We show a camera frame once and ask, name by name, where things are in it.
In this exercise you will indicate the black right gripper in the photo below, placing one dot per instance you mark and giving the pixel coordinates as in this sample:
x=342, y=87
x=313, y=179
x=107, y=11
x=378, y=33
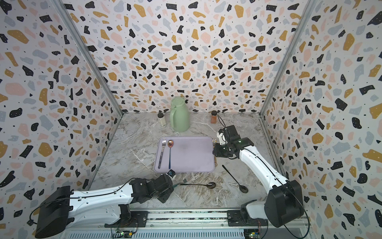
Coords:
x=216, y=153

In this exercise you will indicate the white spice bottle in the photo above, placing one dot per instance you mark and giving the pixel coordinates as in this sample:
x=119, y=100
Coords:
x=161, y=119

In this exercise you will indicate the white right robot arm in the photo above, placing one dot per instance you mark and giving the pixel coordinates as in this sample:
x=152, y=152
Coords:
x=284, y=201

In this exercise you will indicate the aluminium corner post left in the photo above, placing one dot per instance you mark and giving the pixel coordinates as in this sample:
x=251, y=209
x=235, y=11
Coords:
x=65, y=17

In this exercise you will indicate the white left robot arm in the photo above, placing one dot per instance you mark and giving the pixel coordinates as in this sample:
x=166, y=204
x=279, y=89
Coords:
x=61, y=208

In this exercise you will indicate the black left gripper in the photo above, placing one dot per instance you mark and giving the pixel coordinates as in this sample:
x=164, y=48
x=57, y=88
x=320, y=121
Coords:
x=169, y=193

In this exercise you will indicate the orange spice bottle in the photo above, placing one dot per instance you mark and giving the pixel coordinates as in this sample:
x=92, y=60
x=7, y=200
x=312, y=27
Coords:
x=213, y=119

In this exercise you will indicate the grey marbled handle fork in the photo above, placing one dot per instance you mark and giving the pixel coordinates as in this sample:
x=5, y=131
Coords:
x=164, y=143

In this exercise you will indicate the green plastic jug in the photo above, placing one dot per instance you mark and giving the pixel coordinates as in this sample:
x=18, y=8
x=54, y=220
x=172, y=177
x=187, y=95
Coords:
x=179, y=115

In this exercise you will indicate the aluminium corner post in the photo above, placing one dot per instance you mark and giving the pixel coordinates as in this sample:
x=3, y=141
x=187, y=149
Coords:
x=290, y=50
x=65, y=17

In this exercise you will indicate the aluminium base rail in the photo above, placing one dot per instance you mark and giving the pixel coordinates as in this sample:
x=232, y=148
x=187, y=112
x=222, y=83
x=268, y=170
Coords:
x=194, y=224

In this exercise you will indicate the lilac plastic tray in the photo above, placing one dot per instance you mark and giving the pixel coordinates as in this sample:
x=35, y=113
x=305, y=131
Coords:
x=190, y=154

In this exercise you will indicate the green handle silver fork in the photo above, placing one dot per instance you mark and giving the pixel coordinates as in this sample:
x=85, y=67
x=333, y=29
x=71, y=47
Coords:
x=178, y=184

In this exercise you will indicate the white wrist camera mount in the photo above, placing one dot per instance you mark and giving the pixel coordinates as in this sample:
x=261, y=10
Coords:
x=221, y=138

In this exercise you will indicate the dark metal spoon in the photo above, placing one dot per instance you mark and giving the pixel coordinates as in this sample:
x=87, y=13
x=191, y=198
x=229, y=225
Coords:
x=210, y=185

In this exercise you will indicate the aluminium corner post right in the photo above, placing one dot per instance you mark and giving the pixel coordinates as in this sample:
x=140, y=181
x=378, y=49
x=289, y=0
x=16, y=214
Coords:
x=290, y=50

